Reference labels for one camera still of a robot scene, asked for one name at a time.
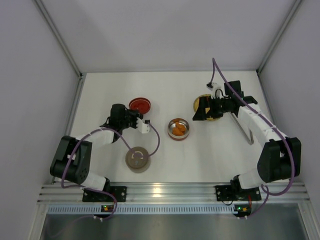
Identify red round lid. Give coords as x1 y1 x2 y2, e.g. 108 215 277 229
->
128 97 151 115

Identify orange fried food piece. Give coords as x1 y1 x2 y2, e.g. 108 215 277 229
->
172 125 186 136

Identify beige round lid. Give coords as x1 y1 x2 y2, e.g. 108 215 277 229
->
125 146 151 173

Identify steel serving tongs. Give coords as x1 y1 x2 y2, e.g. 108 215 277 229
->
230 113 255 146

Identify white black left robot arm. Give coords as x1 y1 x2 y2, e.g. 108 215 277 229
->
49 103 150 202

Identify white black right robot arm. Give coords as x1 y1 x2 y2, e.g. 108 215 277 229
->
192 80 302 199

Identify round bamboo tray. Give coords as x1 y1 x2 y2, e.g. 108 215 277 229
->
192 94 223 121

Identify red steel bowl container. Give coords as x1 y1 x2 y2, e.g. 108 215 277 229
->
167 118 190 141

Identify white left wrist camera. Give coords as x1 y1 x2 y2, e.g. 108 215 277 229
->
136 118 150 134

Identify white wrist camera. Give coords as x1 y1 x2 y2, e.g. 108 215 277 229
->
136 118 150 134
206 82 223 99

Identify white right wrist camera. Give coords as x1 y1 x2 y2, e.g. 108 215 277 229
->
206 82 223 99

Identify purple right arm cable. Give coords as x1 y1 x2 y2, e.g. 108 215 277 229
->
209 57 295 216

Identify aluminium front rail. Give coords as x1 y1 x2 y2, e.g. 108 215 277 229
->
37 182 310 204

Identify slotted cable duct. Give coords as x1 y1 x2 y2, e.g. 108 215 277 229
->
46 204 239 215

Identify right aluminium frame post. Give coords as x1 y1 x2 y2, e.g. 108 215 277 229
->
256 0 304 77

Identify aluminium frame post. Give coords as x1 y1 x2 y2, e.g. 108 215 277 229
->
32 0 83 79
256 0 304 77

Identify left aluminium frame post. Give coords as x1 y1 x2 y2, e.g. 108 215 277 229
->
32 0 83 79

